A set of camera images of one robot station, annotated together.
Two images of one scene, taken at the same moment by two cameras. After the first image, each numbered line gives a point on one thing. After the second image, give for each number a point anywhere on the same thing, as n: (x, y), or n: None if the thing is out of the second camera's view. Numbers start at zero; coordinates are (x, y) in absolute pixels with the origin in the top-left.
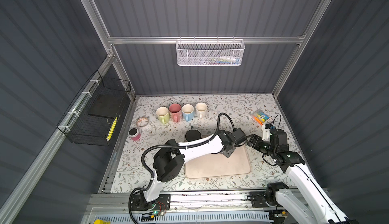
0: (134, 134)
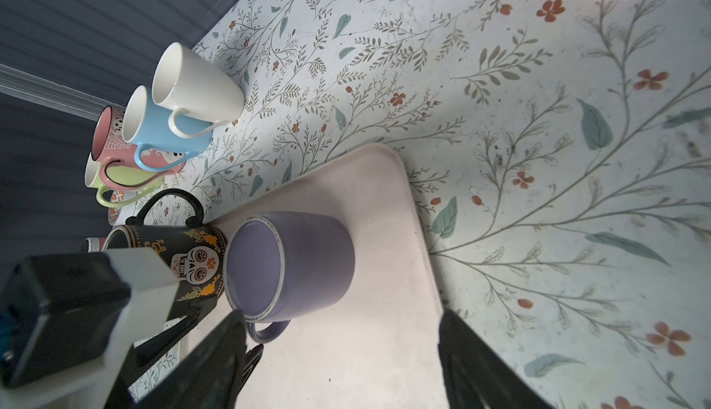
0: (93, 244)
